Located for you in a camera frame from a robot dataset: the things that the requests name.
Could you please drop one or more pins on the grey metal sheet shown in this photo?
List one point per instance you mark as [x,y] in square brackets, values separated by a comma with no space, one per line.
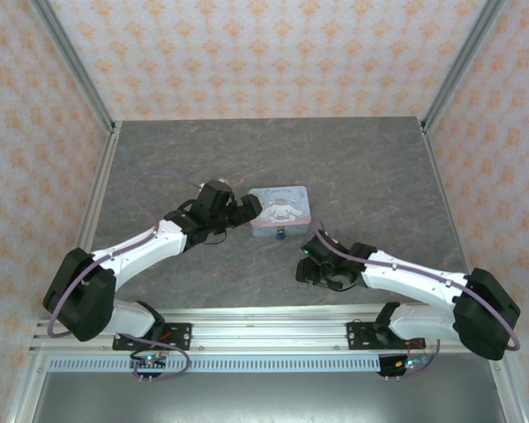
[269,401]

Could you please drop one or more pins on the long aluminium base rail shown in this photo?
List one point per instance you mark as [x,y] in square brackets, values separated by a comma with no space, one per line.
[269,335]

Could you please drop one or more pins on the aluminium side rail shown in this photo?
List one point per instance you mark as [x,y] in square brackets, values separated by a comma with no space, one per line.
[442,185]
[101,185]

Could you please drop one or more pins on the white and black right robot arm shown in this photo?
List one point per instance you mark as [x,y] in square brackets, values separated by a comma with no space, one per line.
[423,324]

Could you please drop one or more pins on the aluminium frame post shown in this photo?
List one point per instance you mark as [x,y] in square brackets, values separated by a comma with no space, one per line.
[459,66]
[77,66]
[26,396]
[509,396]

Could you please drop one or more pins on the small circuit board with LEDs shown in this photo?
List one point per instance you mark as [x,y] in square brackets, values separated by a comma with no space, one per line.
[401,365]
[150,363]

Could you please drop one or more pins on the blue cartoon print tin box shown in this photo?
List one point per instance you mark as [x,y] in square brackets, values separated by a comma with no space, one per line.
[282,205]

